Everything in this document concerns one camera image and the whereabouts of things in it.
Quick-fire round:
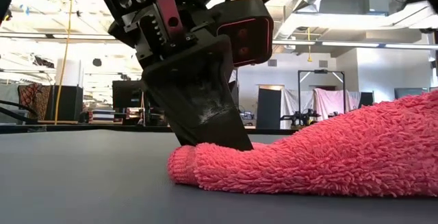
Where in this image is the black standing panel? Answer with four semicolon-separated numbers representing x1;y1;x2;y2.
256;86;282;130

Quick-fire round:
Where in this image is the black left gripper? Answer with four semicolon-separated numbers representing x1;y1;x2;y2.
81;0;255;152

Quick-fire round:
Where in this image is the yellow hanging pendant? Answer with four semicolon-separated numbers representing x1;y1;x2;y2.
306;27;313;63

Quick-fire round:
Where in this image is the large black monitor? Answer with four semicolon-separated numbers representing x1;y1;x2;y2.
112;79;146;109

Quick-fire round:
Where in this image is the black computer monitor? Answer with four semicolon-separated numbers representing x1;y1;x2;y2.
394;87;430;99

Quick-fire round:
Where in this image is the ceiling light bar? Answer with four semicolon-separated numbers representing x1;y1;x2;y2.
321;41;380;48
272;38;316;46
385;43;438;50

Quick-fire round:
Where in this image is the black cable loop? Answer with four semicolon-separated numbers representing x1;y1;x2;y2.
0;99;38;125

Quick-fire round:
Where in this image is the yellow hanging cord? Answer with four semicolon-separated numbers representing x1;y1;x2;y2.
53;0;76;126

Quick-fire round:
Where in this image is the pink draped cloth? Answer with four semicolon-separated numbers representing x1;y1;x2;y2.
313;87;362;119

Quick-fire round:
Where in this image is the white draped cloth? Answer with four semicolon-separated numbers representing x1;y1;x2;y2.
280;88;315;129

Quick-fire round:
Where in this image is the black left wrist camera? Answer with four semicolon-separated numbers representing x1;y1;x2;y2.
208;0;274;68

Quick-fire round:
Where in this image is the pink terry towel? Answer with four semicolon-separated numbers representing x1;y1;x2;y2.
166;90;438;198

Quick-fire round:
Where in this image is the red patterned cloth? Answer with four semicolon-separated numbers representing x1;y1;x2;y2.
17;83;52;121

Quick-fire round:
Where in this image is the black box cabinet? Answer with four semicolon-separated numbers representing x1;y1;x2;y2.
51;85;84;122

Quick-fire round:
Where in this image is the stack of books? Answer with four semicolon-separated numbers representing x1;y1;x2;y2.
88;109;116;125

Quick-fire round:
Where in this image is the black station frame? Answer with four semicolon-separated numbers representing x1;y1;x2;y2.
296;69;346;122

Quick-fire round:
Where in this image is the white column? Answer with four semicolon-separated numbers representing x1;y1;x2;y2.
55;58;85;88

